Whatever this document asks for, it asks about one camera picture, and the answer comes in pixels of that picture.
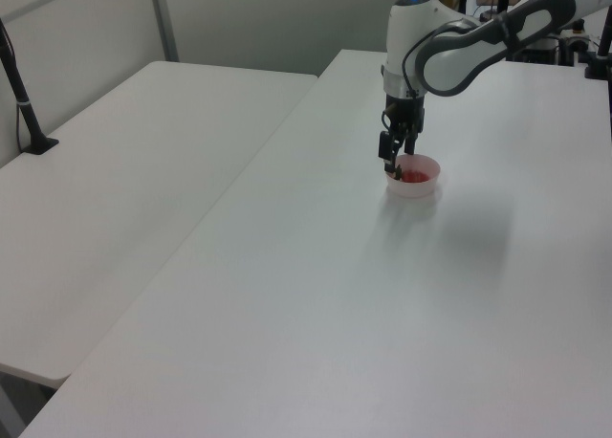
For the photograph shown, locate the black clamp stand pole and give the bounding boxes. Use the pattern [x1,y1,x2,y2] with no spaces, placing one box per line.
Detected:
[583,5,612,81]

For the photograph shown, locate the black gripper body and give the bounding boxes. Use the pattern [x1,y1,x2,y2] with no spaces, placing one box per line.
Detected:
[382,92,427,142]

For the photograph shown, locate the grey partition post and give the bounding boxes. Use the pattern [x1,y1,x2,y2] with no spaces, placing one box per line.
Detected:
[145,0,181,62]

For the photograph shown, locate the black camera stand pole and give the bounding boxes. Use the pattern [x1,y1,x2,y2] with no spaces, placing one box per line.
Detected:
[0,15,61,157]

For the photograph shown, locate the red strawberry with green leaves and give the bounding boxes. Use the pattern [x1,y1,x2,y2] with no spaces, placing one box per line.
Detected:
[399,167,432,186]

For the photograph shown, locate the dark grey background equipment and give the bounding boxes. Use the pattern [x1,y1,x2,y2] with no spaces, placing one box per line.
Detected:
[509,17,597,68]

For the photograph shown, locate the pink plastic bowl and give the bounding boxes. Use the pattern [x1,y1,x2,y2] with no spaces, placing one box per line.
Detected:
[385,153,442,199]

